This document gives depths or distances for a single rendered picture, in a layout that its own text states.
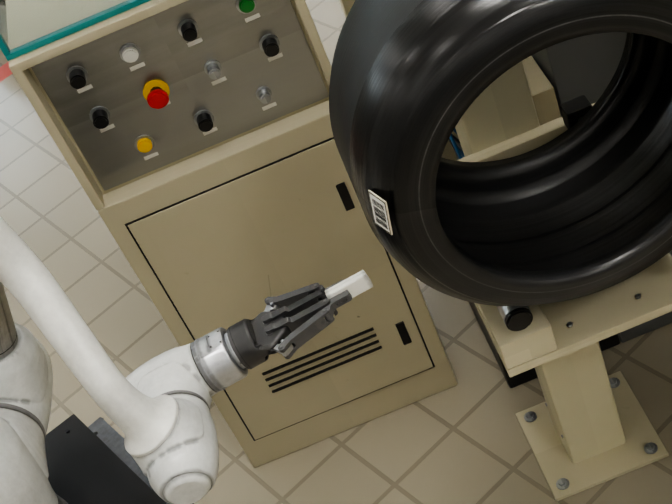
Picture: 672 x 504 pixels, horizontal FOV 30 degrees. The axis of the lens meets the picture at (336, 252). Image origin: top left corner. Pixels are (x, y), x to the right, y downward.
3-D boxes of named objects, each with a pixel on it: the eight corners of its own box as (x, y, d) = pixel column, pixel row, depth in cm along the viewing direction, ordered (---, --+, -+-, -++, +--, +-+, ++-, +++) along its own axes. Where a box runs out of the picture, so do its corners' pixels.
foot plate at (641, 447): (515, 415, 298) (513, 410, 296) (621, 373, 297) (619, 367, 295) (556, 502, 277) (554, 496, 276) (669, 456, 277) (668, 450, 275)
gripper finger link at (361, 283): (325, 293, 195) (326, 296, 194) (364, 271, 194) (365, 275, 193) (333, 305, 197) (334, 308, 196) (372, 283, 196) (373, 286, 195)
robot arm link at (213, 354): (187, 330, 199) (219, 313, 198) (216, 363, 205) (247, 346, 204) (195, 369, 192) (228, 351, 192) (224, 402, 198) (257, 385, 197)
